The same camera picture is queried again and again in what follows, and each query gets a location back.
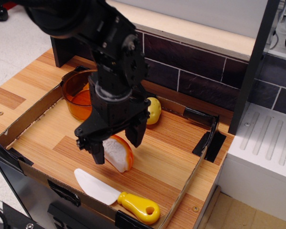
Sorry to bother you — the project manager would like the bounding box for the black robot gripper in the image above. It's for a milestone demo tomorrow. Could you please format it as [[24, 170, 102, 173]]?
[[74, 76, 150, 165]]

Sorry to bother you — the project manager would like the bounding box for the white and orange toy sushi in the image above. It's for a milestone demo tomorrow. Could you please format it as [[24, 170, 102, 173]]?
[[103, 135, 134, 173]]

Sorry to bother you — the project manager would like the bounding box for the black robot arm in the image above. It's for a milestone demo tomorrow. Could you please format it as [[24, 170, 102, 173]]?
[[18, 0, 150, 164]]

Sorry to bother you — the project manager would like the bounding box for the transparent orange plastic pot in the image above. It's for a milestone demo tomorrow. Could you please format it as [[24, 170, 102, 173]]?
[[61, 67, 97, 121]]

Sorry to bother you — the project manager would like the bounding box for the brown cardboard fence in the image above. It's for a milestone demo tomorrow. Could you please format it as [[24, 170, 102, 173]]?
[[0, 74, 228, 229]]

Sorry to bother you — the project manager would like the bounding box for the yellow toy potato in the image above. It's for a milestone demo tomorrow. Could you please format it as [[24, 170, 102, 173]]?
[[147, 97, 162, 125]]

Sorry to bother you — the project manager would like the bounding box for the white ribbed drainer board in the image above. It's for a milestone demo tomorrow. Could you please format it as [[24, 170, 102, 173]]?
[[225, 102, 286, 182]]

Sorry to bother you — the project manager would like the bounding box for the light wooden shelf board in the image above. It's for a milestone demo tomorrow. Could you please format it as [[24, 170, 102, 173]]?
[[107, 0, 255, 62]]

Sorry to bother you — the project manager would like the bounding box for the black caster wheel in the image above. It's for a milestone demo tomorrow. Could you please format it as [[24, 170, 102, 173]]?
[[0, 0, 9, 21]]

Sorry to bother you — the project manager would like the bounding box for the white toy knife yellow handle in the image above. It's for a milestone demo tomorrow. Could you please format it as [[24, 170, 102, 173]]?
[[74, 168, 161, 225]]

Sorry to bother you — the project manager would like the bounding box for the dark left shelf post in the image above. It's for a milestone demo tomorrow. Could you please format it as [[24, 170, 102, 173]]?
[[51, 37, 94, 67]]

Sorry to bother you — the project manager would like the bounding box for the dark grey shelf post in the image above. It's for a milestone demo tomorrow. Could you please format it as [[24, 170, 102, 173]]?
[[228, 0, 280, 135]]

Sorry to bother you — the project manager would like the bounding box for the white cable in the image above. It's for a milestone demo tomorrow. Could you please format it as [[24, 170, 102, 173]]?
[[277, 0, 286, 34]]

